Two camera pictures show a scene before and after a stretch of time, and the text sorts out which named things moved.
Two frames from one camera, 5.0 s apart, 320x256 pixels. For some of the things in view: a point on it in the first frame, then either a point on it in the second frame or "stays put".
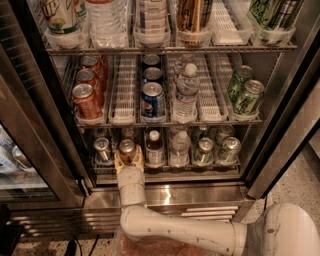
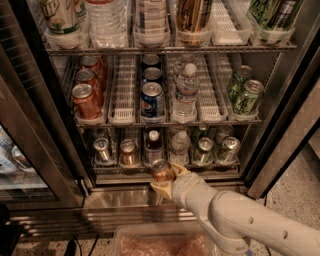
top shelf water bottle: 108,23 stays put
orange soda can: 126,150 -> 162,171
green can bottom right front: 229,152 stays put
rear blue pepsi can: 151,59 stays put
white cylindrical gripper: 130,175 -> 182,188
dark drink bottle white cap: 154,150 stays put
